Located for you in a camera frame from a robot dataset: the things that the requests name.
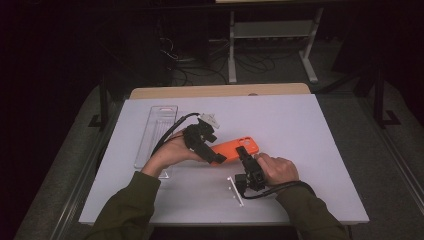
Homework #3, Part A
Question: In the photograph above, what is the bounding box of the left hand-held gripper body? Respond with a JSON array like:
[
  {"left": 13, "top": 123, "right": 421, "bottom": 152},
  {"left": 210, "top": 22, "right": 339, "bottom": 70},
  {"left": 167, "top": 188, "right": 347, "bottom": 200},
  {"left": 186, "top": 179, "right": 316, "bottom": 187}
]
[{"left": 183, "top": 113, "right": 221, "bottom": 155}]

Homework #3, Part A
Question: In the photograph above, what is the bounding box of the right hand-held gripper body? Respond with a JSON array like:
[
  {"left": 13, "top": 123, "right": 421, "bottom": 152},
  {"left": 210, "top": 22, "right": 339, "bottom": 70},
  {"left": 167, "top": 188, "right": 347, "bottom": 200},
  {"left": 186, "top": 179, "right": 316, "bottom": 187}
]
[{"left": 227, "top": 161, "right": 268, "bottom": 208}]

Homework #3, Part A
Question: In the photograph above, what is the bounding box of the orange phone case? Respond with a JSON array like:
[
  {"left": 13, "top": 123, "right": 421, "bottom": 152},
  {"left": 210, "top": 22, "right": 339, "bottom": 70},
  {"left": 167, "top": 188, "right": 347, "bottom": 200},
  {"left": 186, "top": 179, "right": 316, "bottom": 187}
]
[{"left": 209, "top": 135, "right": 260, "bottom": 164}]

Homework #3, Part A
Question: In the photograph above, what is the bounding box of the clear plastic packaging box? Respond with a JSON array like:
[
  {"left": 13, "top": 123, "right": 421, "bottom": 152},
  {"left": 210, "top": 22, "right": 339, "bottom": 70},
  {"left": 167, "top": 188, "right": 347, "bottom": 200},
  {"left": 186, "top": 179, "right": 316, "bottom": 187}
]
[{"left": 133, "top": 104, "right": 179, "bottom": 180}]

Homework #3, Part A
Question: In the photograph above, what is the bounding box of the person's right hand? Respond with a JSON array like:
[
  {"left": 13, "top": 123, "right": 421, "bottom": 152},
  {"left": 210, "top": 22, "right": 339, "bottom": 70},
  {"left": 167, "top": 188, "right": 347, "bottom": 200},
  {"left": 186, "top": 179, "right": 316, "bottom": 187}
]
[{"left": 254, "top": 152, "right": 300, "bottom": 187}]

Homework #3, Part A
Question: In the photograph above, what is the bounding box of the person's left hand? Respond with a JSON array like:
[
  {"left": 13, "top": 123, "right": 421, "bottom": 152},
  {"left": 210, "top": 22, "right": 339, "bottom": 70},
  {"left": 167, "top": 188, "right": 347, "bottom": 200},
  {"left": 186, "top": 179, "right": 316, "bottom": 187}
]
[{"left": 141, "top": 130, "right": 207, "bottom": 178}]

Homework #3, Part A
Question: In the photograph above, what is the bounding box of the black metal stand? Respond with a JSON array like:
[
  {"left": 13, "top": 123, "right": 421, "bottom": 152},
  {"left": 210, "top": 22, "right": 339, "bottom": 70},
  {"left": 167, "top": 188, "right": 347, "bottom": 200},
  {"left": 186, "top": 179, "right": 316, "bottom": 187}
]
[
  {"left": 88, "top": 79, "right": 111, "bottom": 132},
  {"left": 372, "top": 64, "right": 402, "bottom": 130}
]

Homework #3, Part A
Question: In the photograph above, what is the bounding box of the dark computer tower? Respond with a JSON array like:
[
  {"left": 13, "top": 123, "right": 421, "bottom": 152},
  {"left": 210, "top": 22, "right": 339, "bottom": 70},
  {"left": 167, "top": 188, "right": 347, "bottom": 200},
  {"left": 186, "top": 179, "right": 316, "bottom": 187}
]
[{"left": 99, "top": 13, "right": 175, "bottom": 88}]

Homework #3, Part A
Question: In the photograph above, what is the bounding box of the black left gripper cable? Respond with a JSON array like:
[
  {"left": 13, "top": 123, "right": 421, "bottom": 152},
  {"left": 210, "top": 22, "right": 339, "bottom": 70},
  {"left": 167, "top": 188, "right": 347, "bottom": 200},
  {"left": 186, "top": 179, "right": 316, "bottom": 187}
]
[{"left": 151, "top": 112, "right": 202, "bottom": 158}]

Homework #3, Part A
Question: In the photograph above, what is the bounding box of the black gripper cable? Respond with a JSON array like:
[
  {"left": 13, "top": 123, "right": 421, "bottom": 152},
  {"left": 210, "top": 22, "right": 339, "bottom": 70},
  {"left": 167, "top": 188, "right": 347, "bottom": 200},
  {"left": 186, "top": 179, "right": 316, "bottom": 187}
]
[
  {"left": 151, "top": 112, "right": 202, "bottom": 158},
  {"left": 241, "top": 180, "right": 317, "bottom": 200}
]

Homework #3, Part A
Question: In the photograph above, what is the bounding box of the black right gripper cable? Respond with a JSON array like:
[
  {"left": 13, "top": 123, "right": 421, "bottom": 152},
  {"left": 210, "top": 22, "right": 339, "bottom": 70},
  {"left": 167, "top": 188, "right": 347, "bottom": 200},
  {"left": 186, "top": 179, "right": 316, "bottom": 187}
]
[{"left": 241, "top": 180, "right": 317, "bottom": 200}]

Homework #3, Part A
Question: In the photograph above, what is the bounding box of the tangle of black floor cables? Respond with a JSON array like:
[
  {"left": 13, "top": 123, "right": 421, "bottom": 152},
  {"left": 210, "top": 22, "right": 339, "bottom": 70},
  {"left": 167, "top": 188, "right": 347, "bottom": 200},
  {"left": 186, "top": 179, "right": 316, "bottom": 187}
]
[{"left": 159, "top": 36, "right": 278, "bottom": 87}]

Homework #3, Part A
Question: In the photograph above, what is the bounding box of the white metal desk frame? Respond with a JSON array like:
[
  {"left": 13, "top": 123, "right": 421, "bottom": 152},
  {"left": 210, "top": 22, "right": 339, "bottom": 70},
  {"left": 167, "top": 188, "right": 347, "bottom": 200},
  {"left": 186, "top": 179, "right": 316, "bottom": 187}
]
[{"left": 227, "top": 7, "right": 325, "bottom": 85}]

